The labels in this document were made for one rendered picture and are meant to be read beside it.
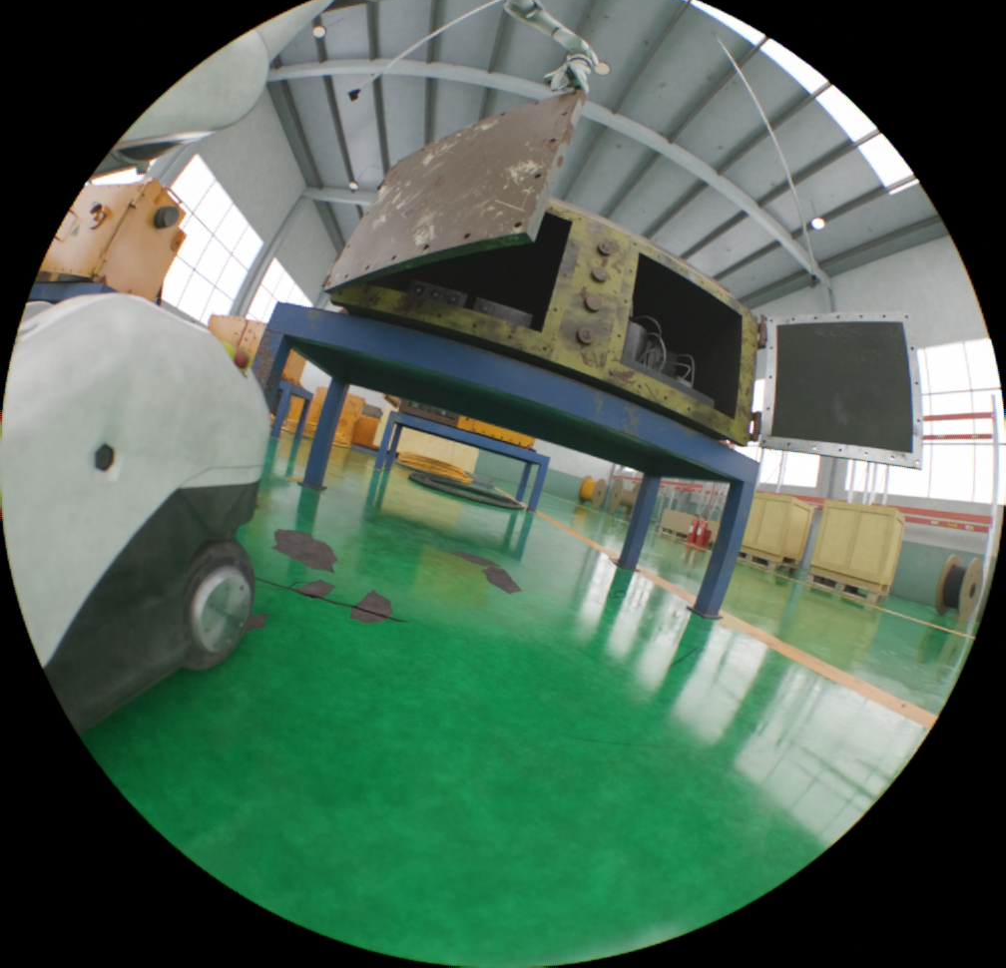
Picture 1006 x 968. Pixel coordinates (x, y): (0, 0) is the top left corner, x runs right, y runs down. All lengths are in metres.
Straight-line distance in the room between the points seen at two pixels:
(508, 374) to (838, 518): 4.93
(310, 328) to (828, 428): 1.67
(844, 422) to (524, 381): 1.09
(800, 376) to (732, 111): 8.48
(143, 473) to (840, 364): 1.58
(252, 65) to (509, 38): 8.94
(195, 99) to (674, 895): 0.86
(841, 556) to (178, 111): 5.54
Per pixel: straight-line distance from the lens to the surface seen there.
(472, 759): 0.44
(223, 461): 0.32
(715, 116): 9.57
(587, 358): 1.00
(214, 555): 0.40
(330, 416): 1.70
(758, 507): 6.21
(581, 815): 0.43
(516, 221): 0.56
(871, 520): 5.16
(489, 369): 0.94
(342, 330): 1.02
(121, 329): 0.25
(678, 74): 9.15
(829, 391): 1.39
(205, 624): 0.40
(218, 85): 0.49
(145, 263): 2.57
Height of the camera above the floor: 0.32
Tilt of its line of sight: 1 degrees up
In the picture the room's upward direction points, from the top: 16 degrees clockwise
